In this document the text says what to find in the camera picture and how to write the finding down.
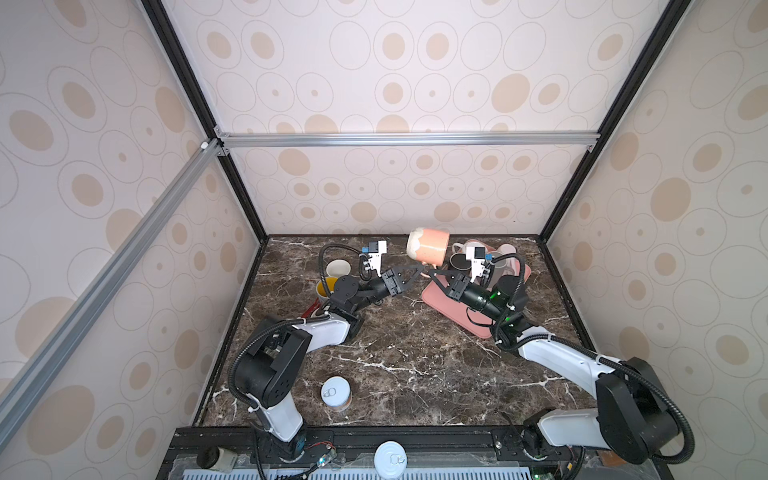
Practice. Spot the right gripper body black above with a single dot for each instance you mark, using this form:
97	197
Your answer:
476	298

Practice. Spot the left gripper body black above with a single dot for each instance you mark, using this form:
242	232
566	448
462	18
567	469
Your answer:
372	291

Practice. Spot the grey mug white interior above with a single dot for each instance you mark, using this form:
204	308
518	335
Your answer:
338	268

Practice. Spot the blue butterfly mug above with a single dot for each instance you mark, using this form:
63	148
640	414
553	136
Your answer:
325	288

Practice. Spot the cream and pink mug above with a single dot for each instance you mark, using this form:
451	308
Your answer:
428	246

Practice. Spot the pale pink mug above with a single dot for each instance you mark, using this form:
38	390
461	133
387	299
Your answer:
506	249

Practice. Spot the black mug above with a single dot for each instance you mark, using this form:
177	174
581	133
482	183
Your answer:
459	262

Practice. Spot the grey mug handle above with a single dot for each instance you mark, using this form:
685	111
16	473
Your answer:
509	266

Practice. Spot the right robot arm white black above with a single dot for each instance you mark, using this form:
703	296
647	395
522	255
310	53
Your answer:
634	416

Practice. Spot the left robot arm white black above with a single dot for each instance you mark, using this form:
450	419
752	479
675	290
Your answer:
265	369

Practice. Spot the orange label tin can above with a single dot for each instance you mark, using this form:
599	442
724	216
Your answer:
336	393

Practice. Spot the back aluminium crossbar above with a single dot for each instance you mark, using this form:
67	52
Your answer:
423	139

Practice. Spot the aluminium crossbar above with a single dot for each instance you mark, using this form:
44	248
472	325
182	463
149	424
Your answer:
49	359
423	139

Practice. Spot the left aluminium crossbar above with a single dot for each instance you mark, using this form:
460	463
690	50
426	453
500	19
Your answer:
49	359

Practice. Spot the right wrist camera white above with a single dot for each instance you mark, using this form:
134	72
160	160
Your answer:
480	261

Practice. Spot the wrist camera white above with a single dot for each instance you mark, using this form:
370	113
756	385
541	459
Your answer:
480	261
371	258

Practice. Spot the red handled metal tongs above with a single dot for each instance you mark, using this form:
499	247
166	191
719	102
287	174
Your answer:
313	307

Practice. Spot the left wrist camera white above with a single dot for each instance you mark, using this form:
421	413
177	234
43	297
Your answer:
371	258

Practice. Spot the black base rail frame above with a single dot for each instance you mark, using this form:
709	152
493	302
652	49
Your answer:
338	452

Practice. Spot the white can on rail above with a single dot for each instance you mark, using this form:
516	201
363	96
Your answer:
390	460

